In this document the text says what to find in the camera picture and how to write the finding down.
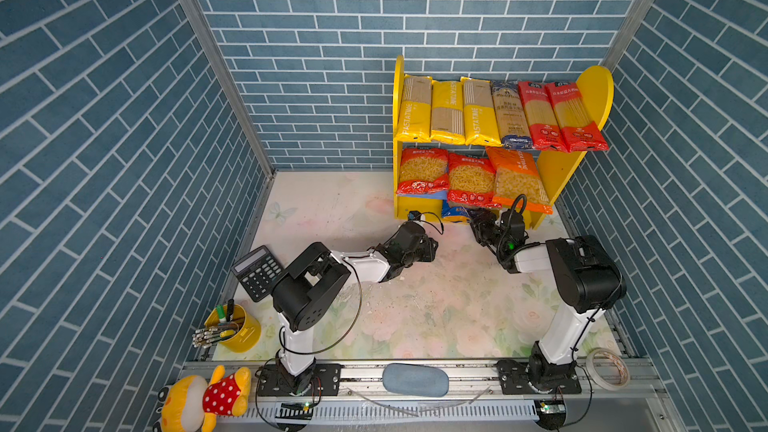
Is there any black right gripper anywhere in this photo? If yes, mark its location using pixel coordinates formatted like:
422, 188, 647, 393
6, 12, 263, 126
470, 208, 509, 254

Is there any grey blue oval pad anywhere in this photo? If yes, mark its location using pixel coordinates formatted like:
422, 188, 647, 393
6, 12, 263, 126
382, 363, 450, 398

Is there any black calculator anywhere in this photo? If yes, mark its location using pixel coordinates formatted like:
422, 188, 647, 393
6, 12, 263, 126
231, 245, 285, 302

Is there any red macaroni bag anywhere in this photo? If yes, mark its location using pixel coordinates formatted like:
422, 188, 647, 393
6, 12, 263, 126
447, 153, 501, 208
396, 148, 449, 195

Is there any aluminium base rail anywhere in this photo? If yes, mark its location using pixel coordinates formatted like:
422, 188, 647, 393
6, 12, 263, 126
233, 357, 667, 427

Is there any red yellow spaghetti bag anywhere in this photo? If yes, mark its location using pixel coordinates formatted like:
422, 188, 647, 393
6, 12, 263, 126
517, 81, 567, 152
545, 82, 609, 152

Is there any yellow pen cup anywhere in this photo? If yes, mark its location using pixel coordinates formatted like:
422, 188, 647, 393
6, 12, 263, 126
192, 299, 262, 353

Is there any blue clear spaghetti bag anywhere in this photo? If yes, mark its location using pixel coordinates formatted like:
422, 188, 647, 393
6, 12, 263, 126
491, 81, 533, 150

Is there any clear tape roll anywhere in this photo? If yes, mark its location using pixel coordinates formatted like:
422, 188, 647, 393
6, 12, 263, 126
585, 348, 631, 392

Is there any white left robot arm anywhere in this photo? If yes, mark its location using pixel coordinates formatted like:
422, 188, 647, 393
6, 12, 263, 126
271, 221, 438, 379

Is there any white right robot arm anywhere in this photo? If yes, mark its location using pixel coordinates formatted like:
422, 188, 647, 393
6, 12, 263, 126
469, 208, 626, 394

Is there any blue orecchiette pasta bag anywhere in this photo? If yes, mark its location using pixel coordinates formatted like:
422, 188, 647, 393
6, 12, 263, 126
441, 200, 473, 223

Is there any yellow plush toy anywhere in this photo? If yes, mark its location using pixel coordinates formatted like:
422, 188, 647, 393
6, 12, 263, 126
151, 365, 253, 431

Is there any orange pasta bag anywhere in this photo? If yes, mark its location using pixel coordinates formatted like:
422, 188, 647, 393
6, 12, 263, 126
486, 147, 553, 215

